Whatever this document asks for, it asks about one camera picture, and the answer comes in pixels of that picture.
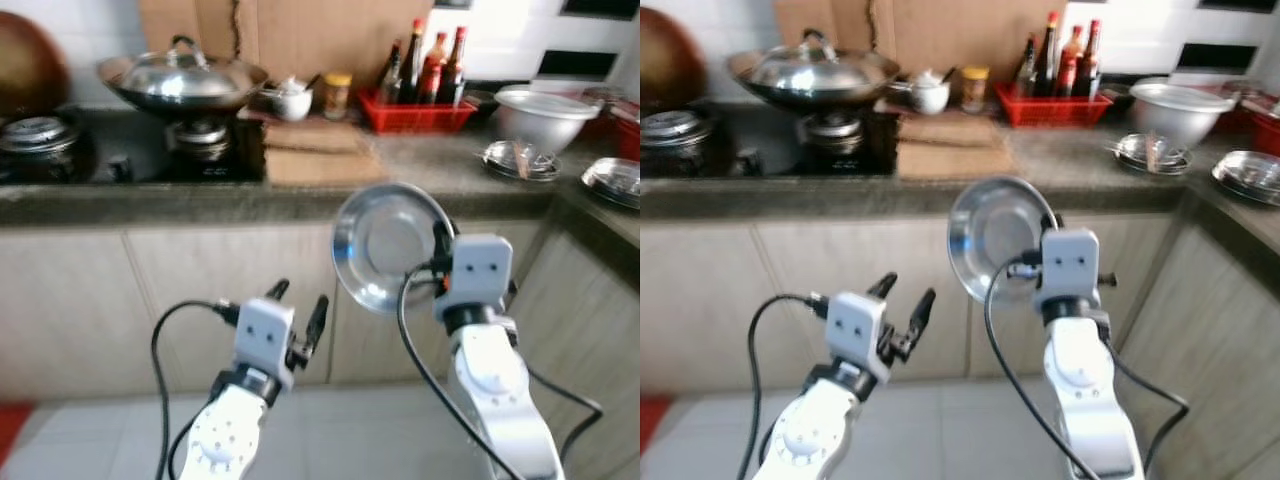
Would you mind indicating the shallow steel plate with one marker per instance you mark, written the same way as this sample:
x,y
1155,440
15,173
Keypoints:
x,y
385,245
995,235

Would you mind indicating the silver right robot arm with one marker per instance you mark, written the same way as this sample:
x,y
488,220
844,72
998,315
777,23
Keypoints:
x,y
495,390
1085,390

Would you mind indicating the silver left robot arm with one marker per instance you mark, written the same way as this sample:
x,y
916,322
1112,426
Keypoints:
x,y
225,440
810,440

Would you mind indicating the small steel dish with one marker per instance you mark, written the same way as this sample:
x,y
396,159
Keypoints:
x,y
1135,152
500,158

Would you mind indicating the steel spoon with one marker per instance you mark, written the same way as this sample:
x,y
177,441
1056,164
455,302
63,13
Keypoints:
x,y
1115,150

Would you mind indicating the wooden chopstick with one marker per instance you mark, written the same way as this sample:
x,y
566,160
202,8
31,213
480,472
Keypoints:
x,y
520,160
1156,155

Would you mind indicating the red plastic bottle basket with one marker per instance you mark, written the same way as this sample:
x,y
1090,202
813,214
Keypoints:
x,y
1050,113
415,120

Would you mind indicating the wide steel plate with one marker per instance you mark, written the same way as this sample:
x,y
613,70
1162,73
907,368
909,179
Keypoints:
x,y
545,175
1180,168

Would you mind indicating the dark stone mortar bowl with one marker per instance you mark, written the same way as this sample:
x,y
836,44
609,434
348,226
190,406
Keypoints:
x,y
1120,95
485,100

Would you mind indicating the folded brown cardboard piece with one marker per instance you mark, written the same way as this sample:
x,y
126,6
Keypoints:
x,y
310,135
945,130

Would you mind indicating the clear glass bottle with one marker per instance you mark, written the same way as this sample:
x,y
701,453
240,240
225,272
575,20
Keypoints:
x,y
390,88
1027,82

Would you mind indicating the small red-labelled sauce bottle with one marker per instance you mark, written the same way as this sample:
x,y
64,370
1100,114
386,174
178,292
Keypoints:
x,y
430,85
1067,78

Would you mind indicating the large aluminium pot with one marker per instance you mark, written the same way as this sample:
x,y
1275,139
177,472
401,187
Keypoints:
x,y
545,125
1180,118

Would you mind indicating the glass jar yellow lid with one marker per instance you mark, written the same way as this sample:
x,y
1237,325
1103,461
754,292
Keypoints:
x,y
973,92
337,98

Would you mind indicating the gas stove burner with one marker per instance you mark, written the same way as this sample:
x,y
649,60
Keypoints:
x,y
830,132
200,138

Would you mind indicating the tall dark bottle yellow cap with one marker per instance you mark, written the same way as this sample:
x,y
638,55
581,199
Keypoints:
x,y
411,70
1048,62

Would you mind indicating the tall dark bottle red cap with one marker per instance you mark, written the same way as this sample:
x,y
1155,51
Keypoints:
x,y
1090,65
454,72

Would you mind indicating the short dark bottle red cap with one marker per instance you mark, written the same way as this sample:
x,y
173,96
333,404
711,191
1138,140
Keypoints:
x,y
1030,50
393,55

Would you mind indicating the white ceramic lidded pot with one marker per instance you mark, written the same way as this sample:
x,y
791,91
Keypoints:
x,y
928,96
292,102

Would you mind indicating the black stove knob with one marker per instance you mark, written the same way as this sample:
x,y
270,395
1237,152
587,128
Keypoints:
x,y
751,163
119,168

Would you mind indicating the stacked steel dish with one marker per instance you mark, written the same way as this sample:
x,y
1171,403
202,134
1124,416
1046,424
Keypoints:
x,y
615,180
1250,178

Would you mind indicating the amber sauce bottle red cap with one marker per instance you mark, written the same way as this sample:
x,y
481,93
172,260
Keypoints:
x,y
437,50
1073,43

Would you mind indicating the black glass gas stove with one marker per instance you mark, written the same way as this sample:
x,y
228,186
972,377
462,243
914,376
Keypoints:
x,y
130,150
760,145

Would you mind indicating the large steel wok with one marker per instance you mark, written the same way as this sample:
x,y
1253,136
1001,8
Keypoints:
x,y
180,100
810,95

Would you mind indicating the large brown cardboard sheet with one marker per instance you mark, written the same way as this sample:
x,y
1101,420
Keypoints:
x,y
300,35
940,32

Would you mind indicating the domed steel wok lid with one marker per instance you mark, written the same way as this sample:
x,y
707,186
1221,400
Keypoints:
x,y
180,72
812,68

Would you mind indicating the small steel lidded pot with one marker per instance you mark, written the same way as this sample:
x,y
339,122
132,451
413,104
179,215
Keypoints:
x,y
35,140
672,135

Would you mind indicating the red floor mat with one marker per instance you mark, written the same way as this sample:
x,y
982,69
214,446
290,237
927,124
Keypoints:
x,y
652,420
10,430

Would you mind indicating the brown round wooden lid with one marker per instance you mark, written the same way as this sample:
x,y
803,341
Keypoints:
x,y
668,60
30,65

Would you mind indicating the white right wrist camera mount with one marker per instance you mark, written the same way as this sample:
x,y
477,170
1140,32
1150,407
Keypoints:
x,y
1070,268
480,275

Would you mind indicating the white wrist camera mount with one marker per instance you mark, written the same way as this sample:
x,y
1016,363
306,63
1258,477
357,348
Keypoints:
x,y
480,275
855,332
263,338
1070,268

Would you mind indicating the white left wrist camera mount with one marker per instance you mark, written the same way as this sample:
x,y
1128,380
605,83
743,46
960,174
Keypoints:
x,y
855,332
263,338

